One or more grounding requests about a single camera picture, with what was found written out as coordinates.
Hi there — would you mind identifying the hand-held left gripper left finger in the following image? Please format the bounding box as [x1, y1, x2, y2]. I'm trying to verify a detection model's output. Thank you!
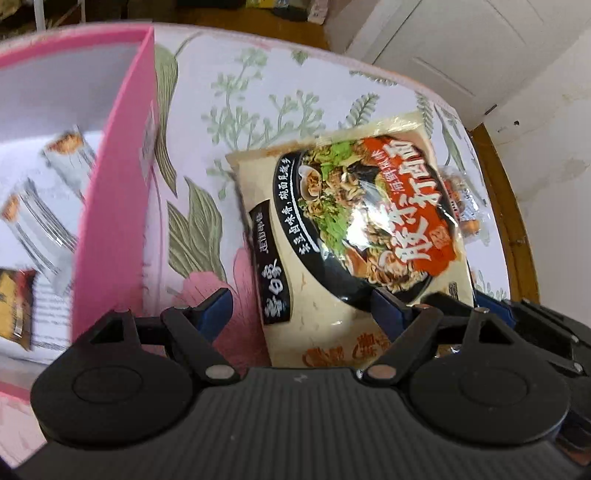
[78, 288, 241, 387]

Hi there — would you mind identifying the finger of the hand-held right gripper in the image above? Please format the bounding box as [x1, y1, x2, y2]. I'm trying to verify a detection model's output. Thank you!
[475, 290, 591, 377]

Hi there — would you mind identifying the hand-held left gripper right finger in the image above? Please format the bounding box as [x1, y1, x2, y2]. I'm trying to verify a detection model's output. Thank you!
[365, 288, 513, 384]

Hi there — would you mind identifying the clear bag of orange snacks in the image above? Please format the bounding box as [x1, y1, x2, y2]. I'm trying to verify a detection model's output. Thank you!
[438, 164, 483, 241]

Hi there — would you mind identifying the instant noodle packet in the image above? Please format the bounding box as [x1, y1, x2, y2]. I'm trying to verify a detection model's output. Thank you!
[225, 111, 476, 370]

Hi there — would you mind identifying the pink cardboard box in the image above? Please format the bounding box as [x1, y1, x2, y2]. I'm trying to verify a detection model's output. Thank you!
[0, 25, 160, 402]

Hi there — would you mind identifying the silver snack packet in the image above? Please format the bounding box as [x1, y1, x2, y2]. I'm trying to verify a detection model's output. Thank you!
[43, 128, 99, 197]
[0, 179, 78, 280]

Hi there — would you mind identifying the dark yellow snack packet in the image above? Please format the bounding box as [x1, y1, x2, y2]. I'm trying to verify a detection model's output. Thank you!
[0, 269, 38, 352]

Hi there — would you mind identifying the white door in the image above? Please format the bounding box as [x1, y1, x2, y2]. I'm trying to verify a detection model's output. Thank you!
[344, 0, 591, 127]

